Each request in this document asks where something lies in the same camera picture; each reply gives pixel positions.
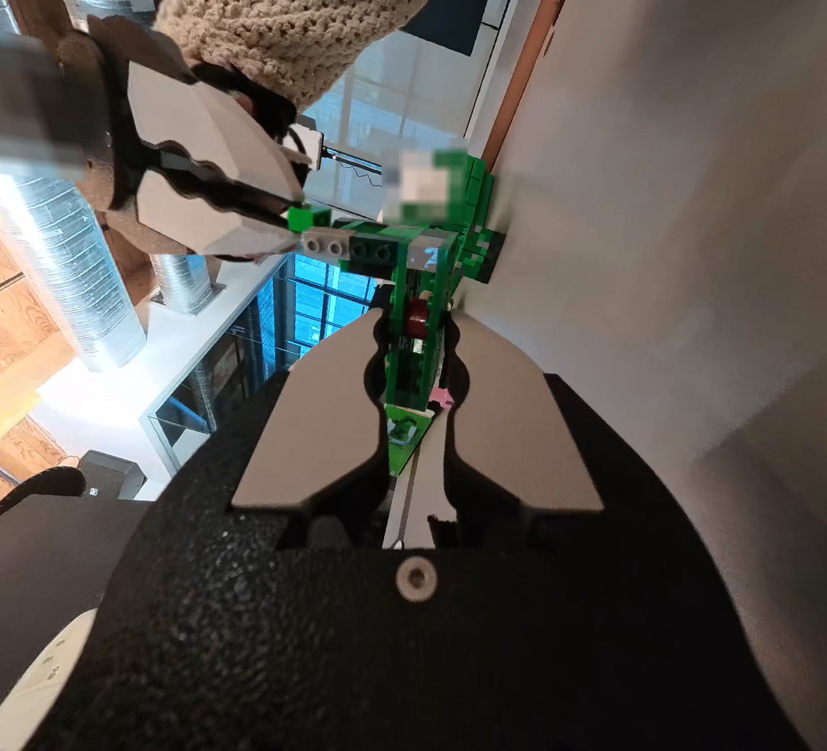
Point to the green pixel-pattern lego figure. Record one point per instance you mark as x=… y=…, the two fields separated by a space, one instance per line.
x=481 y=253

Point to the small green lego brick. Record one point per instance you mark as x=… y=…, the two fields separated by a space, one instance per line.
x=303 y=219

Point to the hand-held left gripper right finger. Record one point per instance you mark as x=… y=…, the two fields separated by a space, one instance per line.
x=523 y=441

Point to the glass partition window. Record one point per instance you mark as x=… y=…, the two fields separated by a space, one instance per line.
x=329 y=312

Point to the white round device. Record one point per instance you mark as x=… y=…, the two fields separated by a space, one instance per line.
x=45 y=667

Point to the pink lego pig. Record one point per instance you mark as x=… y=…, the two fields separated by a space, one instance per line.
x=444 y=399

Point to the black curved chair back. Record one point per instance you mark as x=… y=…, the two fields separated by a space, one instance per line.
x=45 y=486

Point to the green lego build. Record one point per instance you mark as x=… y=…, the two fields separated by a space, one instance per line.
x=404 y=273

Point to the black speaker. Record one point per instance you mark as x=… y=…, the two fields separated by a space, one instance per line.
x=110 y=473

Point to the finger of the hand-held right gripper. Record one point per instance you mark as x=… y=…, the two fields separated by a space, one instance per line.
x=200 y=221
x=213 y=131

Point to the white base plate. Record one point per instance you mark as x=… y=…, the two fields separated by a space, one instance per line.
x=404 y=505

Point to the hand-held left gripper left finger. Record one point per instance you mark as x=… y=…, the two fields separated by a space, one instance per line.
x=310 y=434

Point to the person's right forearm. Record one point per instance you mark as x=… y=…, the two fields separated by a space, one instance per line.
x=291 y=2

